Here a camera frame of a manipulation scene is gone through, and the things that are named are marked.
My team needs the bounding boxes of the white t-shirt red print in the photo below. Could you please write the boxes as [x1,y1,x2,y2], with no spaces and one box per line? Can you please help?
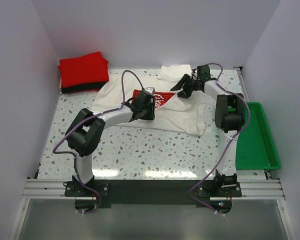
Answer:
[91,64,206,136]

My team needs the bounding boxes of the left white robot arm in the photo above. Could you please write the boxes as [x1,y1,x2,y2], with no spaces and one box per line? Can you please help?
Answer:
[66,87,155,184]

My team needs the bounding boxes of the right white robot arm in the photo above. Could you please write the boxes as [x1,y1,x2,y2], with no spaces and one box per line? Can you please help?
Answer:
[170,63,250,193]

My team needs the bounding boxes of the red folded t-shirt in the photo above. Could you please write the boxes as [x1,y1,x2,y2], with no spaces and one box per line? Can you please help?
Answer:
[58,51,109,89]

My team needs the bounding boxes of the green plastic tray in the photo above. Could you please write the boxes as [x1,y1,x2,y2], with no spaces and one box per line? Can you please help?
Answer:
[236,102,281,171]

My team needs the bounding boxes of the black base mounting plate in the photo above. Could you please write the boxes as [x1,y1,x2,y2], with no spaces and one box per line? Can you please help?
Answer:
[63,176,243,214]

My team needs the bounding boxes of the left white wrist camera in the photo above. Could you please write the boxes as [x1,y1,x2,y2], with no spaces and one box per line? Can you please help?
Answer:
[144,87,155,96]

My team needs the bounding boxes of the aluminium frame rail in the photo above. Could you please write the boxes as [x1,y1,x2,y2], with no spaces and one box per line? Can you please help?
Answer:
[22,166,284,200]

